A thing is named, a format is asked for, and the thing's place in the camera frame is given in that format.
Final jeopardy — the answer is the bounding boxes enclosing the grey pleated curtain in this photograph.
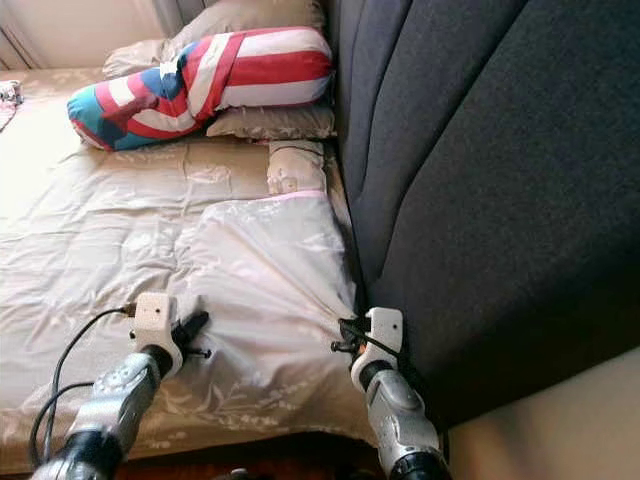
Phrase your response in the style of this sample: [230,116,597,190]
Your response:
[0,25,26,71]
[150,0,211,41]

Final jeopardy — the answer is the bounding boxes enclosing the red white blue shield pillow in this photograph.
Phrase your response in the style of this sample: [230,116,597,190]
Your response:
[66,26,334,151]

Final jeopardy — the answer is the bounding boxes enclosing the beige floral bedsheet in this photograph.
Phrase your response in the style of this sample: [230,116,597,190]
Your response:
[0,65,376,476]

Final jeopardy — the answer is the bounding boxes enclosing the dark grey upholstered panel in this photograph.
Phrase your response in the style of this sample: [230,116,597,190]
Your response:
[325,0,640,429]

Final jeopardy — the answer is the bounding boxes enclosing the large beige floral pillow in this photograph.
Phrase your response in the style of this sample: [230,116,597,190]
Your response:
[150,190,376,446]

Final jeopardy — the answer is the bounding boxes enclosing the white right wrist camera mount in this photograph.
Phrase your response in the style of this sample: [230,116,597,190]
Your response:
[350,307,404,389]

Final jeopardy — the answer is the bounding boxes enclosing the light beige pillow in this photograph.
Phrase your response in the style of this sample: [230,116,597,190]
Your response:
[102,40,171,81]

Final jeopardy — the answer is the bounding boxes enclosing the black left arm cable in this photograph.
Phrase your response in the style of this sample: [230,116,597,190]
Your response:
[28,303,137,471]

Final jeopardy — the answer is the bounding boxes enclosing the small beige floral cushion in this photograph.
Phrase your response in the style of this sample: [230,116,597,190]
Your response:
[267,140,329,196]

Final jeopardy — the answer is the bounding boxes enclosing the taupe floral pillow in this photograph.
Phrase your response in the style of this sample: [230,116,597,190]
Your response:
[165,0,326,61]
[208,103,336,141]

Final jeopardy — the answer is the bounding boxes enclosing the pink cartoon print quilt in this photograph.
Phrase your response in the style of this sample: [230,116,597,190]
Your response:
[0,80,26,131]

